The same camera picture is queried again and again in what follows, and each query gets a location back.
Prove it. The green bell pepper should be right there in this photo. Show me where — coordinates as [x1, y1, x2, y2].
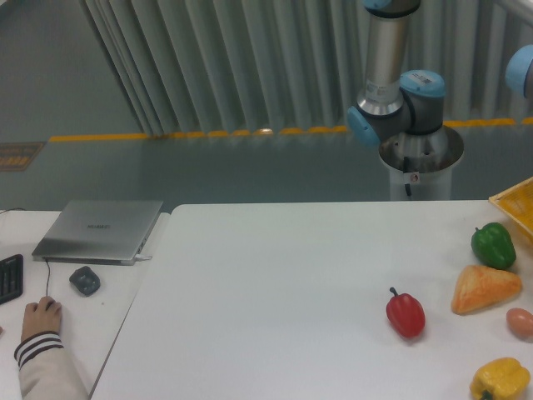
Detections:
[471, 222, 516, 270]

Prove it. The dark grey mouse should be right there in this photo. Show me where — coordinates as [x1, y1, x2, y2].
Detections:
[69, 266, 101, 297]

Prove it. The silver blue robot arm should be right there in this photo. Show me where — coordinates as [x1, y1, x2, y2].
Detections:
[346, 1, 446, 146]

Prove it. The red bell pepper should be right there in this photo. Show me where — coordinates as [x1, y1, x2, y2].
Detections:
[386, 287, 426, 339]

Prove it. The black wired mouse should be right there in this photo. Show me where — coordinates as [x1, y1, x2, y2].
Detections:
[36, 296, 57, 313]

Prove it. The triangular orange bread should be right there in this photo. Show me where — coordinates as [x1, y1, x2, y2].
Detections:
[451, 265, 522, 315]

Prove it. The yellow wicker basket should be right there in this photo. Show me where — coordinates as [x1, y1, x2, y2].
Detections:
[488, 177, 532, 243]

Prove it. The beige striped sleeve forearm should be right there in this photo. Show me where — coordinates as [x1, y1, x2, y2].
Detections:
[13, 331, 89, 400]

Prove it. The silver closed laptop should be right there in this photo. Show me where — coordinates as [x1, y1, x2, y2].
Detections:
[32, 200, 162, 265]

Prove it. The brown egg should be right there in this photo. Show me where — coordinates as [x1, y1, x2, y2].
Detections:
[506, 307, 532, 338]

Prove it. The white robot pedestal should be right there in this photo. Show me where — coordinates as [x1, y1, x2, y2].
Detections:
[378, 126, 464, 201]

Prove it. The yellow bell pepper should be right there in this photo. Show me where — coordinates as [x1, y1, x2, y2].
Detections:
[470, 357, 531, 400]

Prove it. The person's right hand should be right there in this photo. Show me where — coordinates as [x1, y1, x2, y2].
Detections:
[21, 301, 62, 342]

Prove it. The black keyboard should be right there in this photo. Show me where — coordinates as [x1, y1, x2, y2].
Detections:
[0, 254, 24, 305]

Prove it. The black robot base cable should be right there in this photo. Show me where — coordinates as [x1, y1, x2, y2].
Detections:
[401, 155, 412, 198]

